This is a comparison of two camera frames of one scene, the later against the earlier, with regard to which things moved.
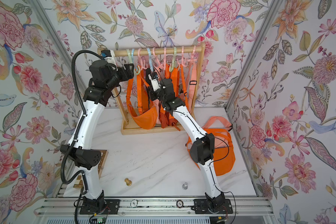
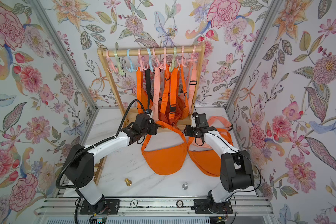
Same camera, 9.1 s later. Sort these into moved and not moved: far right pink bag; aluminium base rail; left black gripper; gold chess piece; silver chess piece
Moved: left black gripper
Not moved: gold chess piece; silver chess piece; far right pink bag; aluminium base rail
